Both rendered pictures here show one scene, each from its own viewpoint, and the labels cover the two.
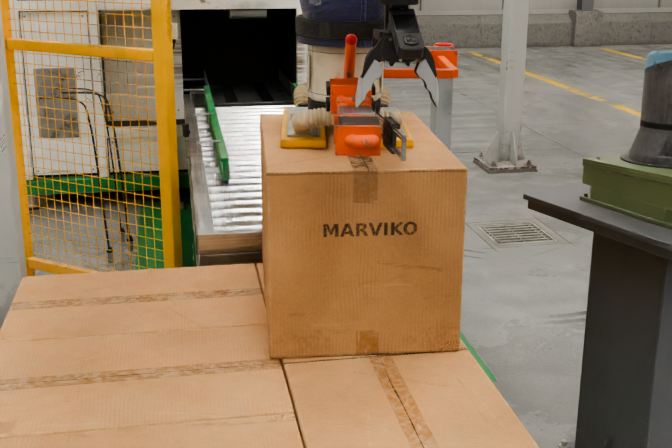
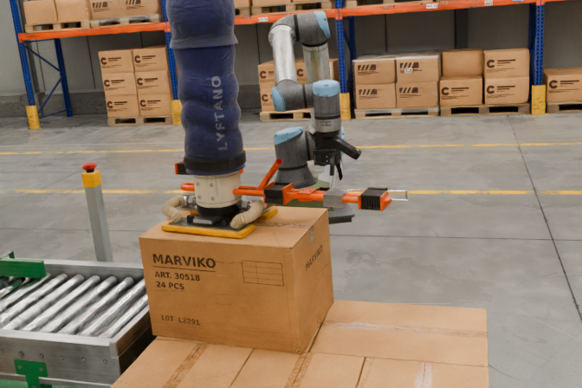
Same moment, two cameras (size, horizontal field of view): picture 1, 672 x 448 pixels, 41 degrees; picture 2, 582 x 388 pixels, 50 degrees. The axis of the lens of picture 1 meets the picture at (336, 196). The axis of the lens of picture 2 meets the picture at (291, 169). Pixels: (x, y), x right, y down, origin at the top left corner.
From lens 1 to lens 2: 203 cm
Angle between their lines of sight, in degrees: 60
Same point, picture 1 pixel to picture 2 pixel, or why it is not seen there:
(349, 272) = (312, 285)
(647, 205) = (316, 204)
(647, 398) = not seen: hidden behind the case
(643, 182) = not seen: hidden behind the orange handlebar
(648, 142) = (295, 177)
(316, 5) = (224, 150)
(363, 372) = (337, 330)
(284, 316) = (302, 326)
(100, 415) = not seen: outside the picture
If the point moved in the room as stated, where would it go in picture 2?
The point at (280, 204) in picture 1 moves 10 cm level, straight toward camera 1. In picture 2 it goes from (296, 261) to (324, 264)
